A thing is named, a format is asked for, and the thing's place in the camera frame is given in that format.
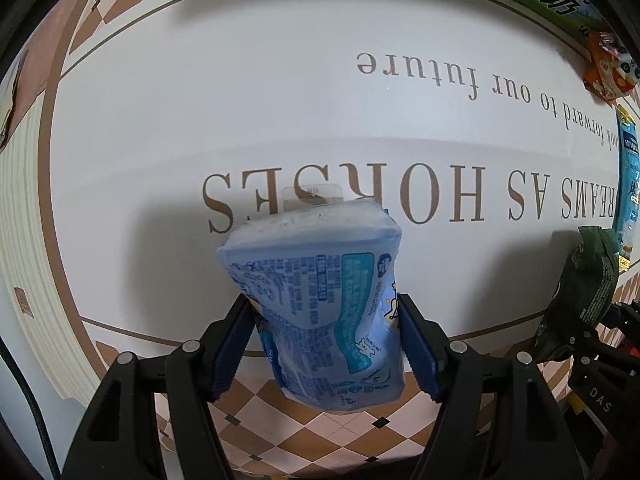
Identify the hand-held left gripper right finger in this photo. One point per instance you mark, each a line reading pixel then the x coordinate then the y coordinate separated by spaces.
pixel 416 355

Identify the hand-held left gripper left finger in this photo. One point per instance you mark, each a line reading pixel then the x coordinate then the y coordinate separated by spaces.
pixel 231 355

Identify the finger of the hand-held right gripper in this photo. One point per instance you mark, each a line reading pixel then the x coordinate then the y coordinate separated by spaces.
pixel 625 322

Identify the dark green soft packet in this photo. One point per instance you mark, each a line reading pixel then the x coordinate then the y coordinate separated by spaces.
pixel 582 300

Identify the light blue soft packet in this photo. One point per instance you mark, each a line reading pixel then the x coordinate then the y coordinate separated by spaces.
pixel 310 300

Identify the blue long packet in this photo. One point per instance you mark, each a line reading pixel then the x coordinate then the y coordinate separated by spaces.
pixel 631 180

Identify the white printed checkered mat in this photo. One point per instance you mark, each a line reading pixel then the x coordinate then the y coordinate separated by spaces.
pixel 200 110

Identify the orange snack packet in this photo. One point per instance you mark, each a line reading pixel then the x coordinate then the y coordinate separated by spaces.
pixel 611 67

